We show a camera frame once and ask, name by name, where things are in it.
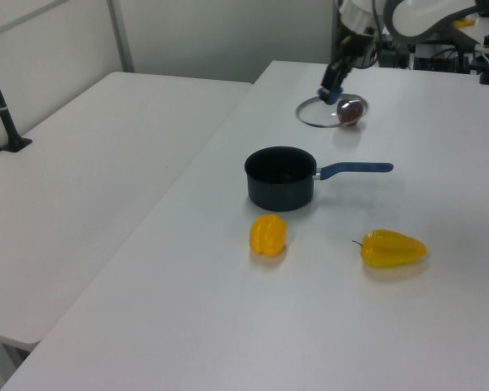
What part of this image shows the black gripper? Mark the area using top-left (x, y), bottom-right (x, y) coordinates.
top-left (319, 27), bottom-right (377, 105)

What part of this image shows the glass lid with blue knob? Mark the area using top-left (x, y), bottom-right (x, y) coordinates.
top-left (296, 86), bottom-right (371, 130)

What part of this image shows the dark red apple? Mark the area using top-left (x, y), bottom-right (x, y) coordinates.
top-left (336, 99), bottom-right (366, 125)

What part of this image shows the black electronics box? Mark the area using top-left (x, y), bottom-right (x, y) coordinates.
top-left (413, 42), bottom-right (460, 71)

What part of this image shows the dark blue saucepan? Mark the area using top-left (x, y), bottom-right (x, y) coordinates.
top-left (244, 146), bottom-right (394, 213)

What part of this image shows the yellow bell pepper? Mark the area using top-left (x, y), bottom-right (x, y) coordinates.
top-left (249, 213), bottom-right (289, 258)
top-left (351, 229), bottom-right (428, 270)

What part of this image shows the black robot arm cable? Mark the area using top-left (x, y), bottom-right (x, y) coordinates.
top-left (368, 0), bottom-right (392, 66)

